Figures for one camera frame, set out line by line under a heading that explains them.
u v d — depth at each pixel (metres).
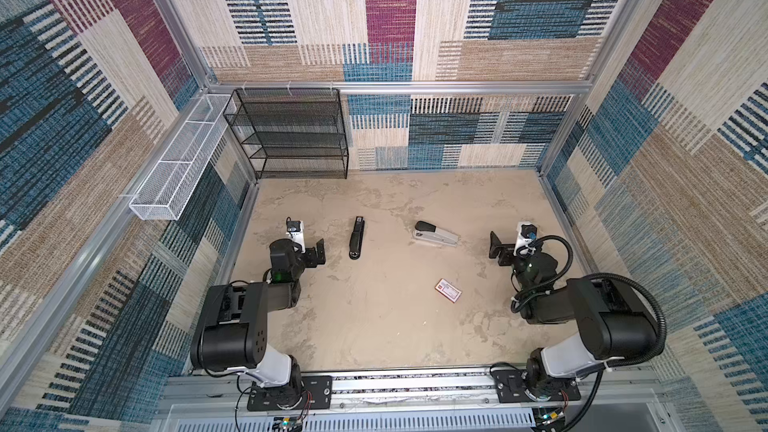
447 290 0.89
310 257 0.85
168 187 0.71
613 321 0.46
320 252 0.87
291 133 1.11
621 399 0.73
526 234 0.76
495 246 0.84
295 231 0.81
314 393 0.73
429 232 0.98
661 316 0.43
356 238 0.97
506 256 0.81
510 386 0.74
